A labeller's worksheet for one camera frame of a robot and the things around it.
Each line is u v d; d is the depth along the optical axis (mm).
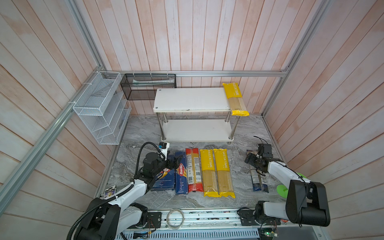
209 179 855
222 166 902
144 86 1040
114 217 408
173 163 747
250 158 837
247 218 731
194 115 1220
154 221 731
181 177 850
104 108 678
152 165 648
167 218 731
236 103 756
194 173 879
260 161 671
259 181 837
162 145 726
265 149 716
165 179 799
